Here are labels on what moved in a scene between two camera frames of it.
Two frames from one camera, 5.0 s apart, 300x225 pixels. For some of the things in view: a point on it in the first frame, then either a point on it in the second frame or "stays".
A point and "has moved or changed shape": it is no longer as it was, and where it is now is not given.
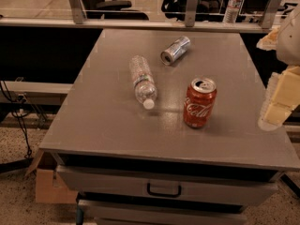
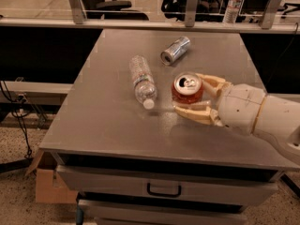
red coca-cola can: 199,102 has moved or changed shape
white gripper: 290,41 → 241,107
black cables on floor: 18,112 stays
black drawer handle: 148,187 stays
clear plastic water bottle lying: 144,85 stays
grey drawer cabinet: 161,127 stays
